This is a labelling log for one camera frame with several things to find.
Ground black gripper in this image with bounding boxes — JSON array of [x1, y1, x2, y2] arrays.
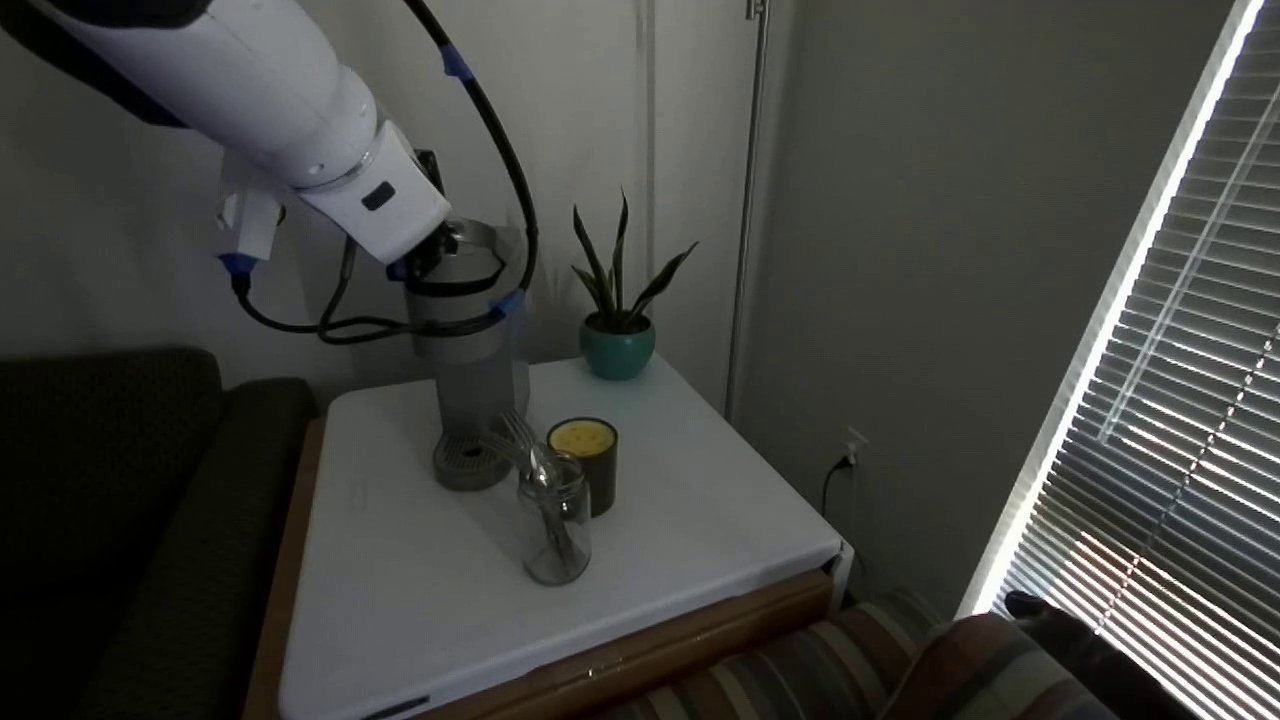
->
[[395, 217, 462, 295]]

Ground white wall outlet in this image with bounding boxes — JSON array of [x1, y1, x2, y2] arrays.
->
[[831, 424, 871, 476]]

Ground white top wooden side table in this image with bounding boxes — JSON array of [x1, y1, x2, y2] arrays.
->
[[241, 351, 856, 720]]

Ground snake plant in teal pot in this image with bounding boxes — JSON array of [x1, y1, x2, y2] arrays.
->
[[567, 190, 698, 383]]

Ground white window blinds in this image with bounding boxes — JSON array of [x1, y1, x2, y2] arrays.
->
[[992, 0, 1280, 720]]

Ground grey coffee maker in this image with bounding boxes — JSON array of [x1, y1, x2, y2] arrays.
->
[[401, 217, 539, 497]]

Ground clear glass jar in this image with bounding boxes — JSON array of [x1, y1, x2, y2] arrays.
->
[[513, 436, 600, 593]]

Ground dark fabric couch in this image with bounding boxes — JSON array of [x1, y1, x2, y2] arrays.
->
[[0, 343, 328, 720]]

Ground black power cord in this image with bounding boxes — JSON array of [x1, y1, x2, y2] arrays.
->
[[811, 448, 859, 518]]

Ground yellow candle in dark jar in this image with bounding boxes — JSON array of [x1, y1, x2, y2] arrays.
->
[[545, 412, 623, 522]]

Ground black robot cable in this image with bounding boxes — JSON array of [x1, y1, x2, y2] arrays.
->
[[215, 0, 545, 346]]

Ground striped sofa cushion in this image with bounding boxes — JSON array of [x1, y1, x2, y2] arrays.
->
[[875, 608, 1117, 720]]

